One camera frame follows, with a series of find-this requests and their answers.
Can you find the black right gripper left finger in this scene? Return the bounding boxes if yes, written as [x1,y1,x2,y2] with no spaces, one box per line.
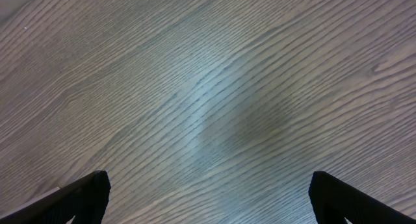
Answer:
[1,170,111,224]

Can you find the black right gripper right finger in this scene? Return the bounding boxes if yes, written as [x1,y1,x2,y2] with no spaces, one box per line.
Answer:
[308,171,415,224]

